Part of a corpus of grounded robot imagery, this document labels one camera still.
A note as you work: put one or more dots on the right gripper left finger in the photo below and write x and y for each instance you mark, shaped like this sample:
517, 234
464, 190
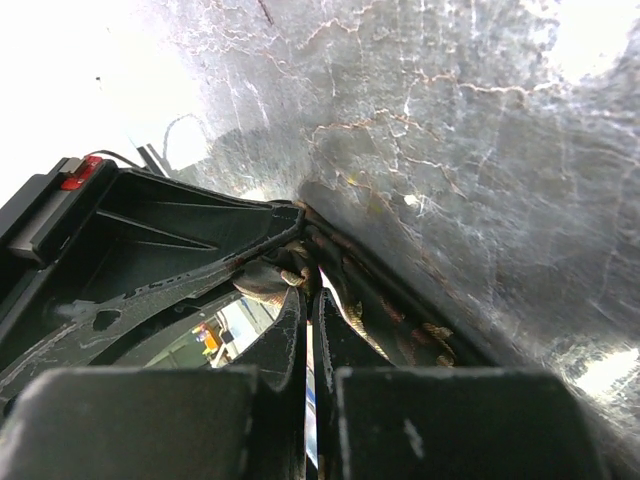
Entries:
241, 421

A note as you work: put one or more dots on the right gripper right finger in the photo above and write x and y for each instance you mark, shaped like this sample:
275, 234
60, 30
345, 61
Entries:
378, 421

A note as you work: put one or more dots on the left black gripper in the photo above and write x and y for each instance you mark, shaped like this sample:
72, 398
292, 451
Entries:
89, 251

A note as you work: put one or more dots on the dark floral necktie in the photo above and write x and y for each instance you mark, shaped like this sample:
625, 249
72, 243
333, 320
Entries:
391, 317

